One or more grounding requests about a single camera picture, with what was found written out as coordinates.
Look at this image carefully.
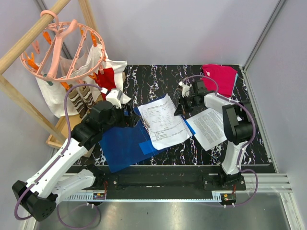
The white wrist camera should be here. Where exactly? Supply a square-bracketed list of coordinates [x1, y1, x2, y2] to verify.
[106, 89, 123, 108]
[178, 81, 191, 98]

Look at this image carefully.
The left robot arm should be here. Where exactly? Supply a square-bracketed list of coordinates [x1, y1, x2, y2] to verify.
[12, 101, 140, 221]

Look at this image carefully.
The pink folded t-shirt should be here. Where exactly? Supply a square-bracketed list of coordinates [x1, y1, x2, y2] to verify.
[202, 64, 238, 97]

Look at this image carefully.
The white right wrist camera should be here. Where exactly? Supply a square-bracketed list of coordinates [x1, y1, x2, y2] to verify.
[178, 81, 191, 98]

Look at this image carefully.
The pink round clothes hanger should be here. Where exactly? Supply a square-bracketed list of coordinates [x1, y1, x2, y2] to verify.
[20, 10, 107, 83]

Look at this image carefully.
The brown striped sock right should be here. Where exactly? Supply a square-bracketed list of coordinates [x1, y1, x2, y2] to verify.
[79, 86, 95, 109]

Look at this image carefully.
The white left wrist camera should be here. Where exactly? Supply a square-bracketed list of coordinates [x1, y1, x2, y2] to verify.
[106, 89, 123, 108]

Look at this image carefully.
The metal folder clip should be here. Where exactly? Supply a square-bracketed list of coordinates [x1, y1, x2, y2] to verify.
[142, 118, 150, 134]

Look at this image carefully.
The white hanging towel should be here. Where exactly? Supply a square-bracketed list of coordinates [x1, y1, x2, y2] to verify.
[36, 44, 131, 118]

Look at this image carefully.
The blue plastic folder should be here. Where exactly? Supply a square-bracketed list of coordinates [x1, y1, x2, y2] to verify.
[98, 106, 196, 173]

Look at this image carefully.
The white paper files stack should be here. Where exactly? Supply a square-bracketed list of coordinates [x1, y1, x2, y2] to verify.
[138, 94, 226, 150]

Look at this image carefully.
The aluminium rail frame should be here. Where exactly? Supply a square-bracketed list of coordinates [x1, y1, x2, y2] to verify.
[24, 167, 305, 230]

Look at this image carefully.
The wooden drying rack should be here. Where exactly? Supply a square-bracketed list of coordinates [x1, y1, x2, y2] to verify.
[0, 0, 125, 158]

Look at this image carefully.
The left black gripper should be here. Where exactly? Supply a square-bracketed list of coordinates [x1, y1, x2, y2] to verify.
[101, 103, 140, 133]

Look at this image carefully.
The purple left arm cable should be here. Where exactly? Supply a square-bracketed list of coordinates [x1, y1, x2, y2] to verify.
[13, 83, 107, 228]

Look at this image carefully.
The brown striped sock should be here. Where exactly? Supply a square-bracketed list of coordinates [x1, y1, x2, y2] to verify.
[69, 89, 87, 118]
[79, 86, 95, 109]

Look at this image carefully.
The brown striped sock left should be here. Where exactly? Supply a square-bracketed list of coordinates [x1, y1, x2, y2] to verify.
[69, 89, 87, 118]

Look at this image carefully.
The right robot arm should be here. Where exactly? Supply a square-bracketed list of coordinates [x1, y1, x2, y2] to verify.
[174, 80, 258, 190]

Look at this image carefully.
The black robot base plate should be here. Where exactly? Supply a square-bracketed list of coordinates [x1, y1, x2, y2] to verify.
[47, 164, 247, 202]

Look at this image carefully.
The red hanging cloth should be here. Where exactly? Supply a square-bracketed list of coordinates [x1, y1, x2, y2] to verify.
[95, 68, 116, 91]

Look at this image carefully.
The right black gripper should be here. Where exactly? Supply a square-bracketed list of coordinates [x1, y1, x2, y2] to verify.
[175, 95, 200, 117]

